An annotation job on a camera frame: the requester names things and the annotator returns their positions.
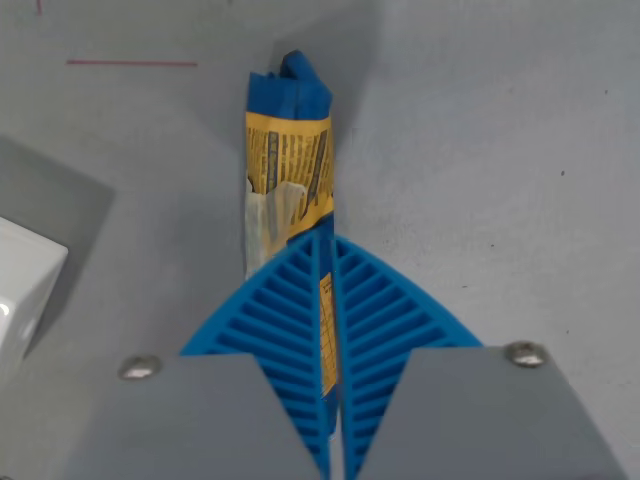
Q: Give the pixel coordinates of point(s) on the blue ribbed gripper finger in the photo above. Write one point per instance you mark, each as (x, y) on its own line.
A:
(225, 415)
(450, 415)

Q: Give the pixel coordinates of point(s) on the blue and yellow bag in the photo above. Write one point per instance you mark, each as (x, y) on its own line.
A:
(290, 150)

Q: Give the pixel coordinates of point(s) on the white wall socket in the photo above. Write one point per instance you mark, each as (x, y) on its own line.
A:
(25, 280)

